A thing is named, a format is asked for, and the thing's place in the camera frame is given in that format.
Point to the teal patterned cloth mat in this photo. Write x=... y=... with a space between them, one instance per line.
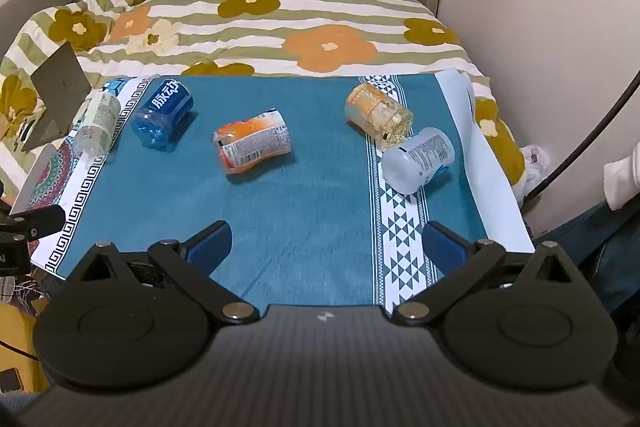
x=317 y=226

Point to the white crumpled plastic bag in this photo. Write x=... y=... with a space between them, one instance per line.
x=536 y=167

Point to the white sock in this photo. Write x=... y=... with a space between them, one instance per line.
x=621 y=181

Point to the floral striped bed quilt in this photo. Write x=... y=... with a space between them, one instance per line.
x=130 y=38

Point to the blue plastic bottle cup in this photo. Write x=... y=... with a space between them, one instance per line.
x=156 y=119

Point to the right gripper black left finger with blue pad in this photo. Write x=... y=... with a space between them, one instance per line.
x=188 y=264

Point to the yellow clear plastic cup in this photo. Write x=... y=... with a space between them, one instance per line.
x=386 y=121

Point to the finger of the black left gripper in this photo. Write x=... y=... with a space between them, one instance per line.
x=30 y=225

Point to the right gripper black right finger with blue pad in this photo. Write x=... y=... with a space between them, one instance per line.
x=465 y=266

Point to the clear green-labelled plastic cup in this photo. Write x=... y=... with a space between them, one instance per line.
x=95 y=134

